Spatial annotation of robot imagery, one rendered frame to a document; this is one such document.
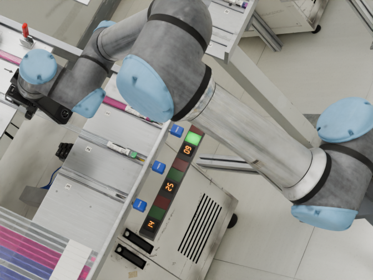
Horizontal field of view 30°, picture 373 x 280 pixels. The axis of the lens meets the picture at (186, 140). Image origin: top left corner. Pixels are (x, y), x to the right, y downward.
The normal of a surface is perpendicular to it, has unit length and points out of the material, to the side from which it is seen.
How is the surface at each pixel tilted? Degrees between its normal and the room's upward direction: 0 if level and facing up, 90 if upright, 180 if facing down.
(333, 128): 8
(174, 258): 90
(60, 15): 90
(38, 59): 61
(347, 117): 7
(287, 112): 90
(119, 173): 44
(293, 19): 90
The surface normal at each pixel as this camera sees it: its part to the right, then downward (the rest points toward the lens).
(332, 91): -0.62, -0.53
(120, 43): -0.71, 0.55
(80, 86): 0.27, -0.20
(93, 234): 0.03, -0.35
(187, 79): 0.41, -0.02
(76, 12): 0.67, 0.04
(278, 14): -0.42, 0.85
